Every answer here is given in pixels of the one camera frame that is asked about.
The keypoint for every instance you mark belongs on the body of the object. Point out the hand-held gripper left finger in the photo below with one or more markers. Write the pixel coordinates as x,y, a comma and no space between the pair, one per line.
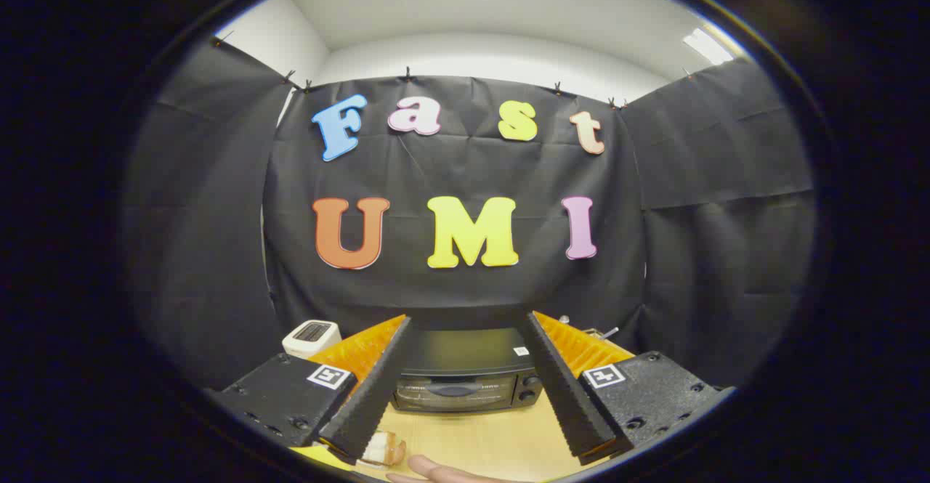
367,396

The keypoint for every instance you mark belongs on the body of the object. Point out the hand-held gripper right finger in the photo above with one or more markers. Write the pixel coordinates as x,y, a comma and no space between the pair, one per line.
567,396

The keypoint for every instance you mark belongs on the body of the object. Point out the toasted sandwich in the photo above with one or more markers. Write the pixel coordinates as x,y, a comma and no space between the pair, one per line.
383,448

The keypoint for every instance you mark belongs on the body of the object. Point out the black toaster oven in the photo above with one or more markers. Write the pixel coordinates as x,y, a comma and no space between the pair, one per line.
465,356

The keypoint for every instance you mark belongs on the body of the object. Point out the white pop-up toaster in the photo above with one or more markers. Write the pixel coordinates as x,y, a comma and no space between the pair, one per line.
311,338

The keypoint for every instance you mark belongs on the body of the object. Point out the glass utensil holder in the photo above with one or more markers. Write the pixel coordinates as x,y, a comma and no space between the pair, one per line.
599,334

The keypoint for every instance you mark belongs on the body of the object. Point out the small ceiling light panel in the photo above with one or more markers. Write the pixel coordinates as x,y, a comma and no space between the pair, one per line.
708,47

